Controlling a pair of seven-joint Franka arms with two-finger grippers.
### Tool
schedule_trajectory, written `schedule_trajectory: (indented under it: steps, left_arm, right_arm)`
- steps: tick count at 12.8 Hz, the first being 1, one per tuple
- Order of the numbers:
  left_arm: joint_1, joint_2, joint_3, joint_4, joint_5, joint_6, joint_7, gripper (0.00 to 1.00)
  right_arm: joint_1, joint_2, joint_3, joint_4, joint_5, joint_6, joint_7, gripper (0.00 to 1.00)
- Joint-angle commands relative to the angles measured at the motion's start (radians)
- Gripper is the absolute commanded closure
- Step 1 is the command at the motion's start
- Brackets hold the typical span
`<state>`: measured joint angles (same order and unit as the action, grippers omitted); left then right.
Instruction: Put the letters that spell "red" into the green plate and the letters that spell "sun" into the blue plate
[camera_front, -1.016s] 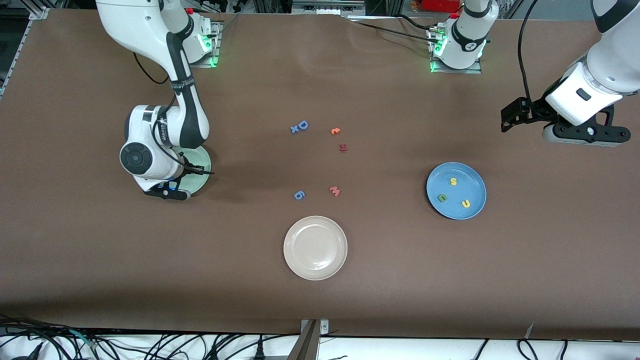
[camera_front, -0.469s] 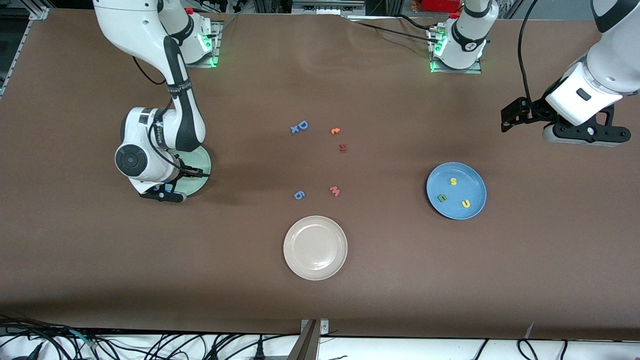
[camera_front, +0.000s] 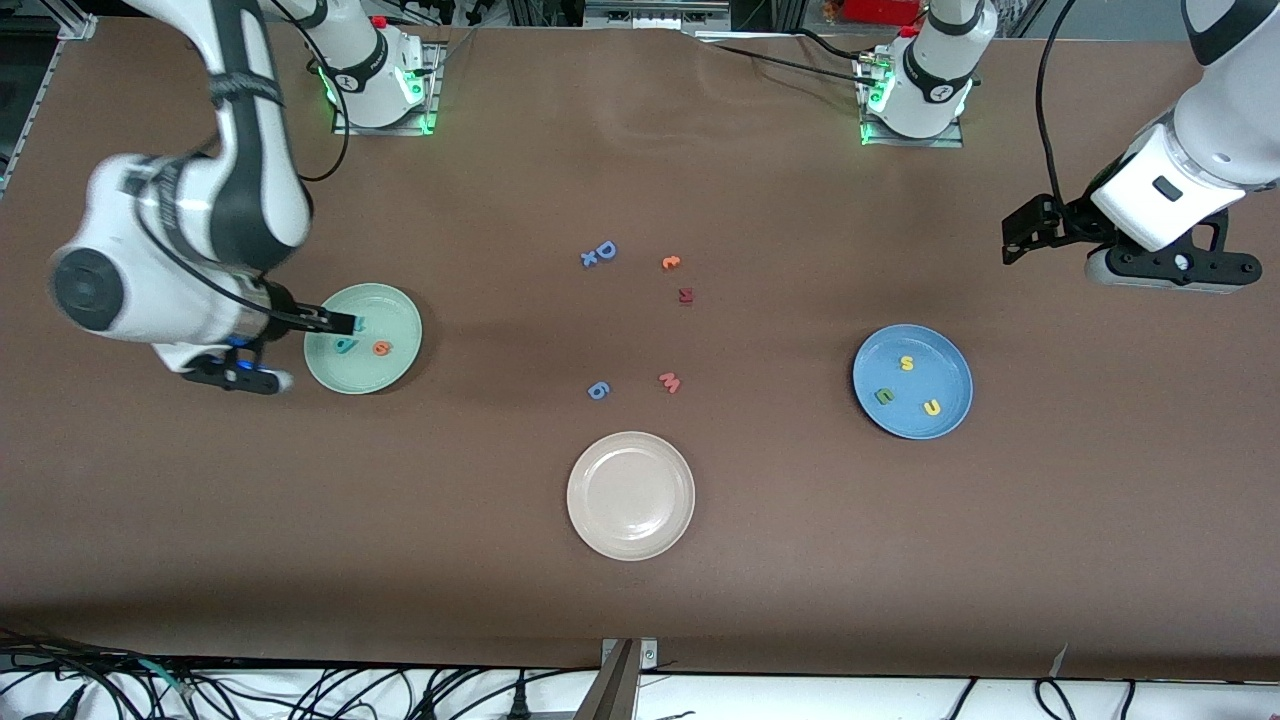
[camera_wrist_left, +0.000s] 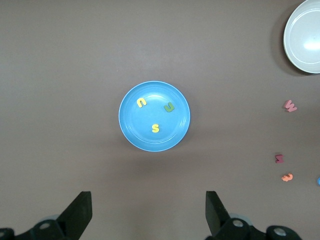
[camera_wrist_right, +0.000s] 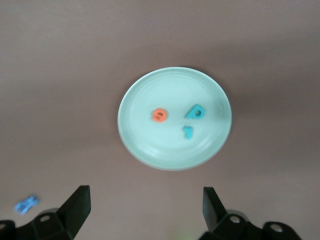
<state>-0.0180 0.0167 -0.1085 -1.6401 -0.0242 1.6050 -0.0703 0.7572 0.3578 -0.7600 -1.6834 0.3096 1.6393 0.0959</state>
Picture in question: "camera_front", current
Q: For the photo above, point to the metal table edge bracket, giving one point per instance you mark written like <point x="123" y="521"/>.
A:
<point x="625" y="680"/>

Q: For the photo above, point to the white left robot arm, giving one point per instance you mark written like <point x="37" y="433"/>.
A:
<point x="1200" y="150"/>

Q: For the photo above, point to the pink foam letter w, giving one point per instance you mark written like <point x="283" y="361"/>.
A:
<point x="670" y="383"/>

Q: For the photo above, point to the grey metal frame bar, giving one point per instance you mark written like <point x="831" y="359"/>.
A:
<point x="655" y="12"/>

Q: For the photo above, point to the light green plate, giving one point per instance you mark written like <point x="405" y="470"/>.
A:
<point x="370" y="378"/>

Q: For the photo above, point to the white paper tag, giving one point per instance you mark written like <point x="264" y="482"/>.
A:
<point x="1059" y="660"/>

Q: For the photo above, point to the blue foam number six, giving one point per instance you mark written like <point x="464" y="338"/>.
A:
<point x="598" y="390"/>

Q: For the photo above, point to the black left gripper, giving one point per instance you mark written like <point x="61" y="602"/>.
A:
<point x="1066" y="221"/>

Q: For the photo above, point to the blue foam letter D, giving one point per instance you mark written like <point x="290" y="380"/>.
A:
<point x="606" y="251"/>

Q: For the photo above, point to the aluminium frame profile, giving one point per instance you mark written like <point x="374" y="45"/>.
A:
<point x="78" y="25"/>

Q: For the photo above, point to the beige plate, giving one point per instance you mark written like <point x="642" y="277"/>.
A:
<point x="630" y="496"/>

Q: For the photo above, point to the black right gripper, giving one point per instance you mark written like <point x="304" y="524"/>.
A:
<point x="281" y="306"/>

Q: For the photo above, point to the blue plate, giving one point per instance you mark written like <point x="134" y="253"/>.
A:
<point x="935" y="365"/>

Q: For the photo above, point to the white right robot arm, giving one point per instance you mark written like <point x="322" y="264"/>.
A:
<point x="150" y="280"/>

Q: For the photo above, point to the red box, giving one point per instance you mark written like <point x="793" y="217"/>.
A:
<point x="885" y="10"/>

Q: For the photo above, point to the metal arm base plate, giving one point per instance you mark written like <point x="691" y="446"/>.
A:
<point x="436" y="100"/>
<point x="915" y="143"/>

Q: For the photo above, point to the teal foam letter p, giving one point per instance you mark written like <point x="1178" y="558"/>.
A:
<point x="346" y="346"/>

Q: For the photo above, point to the black power plug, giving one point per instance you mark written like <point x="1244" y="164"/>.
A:
<point x="519" y="700"/>

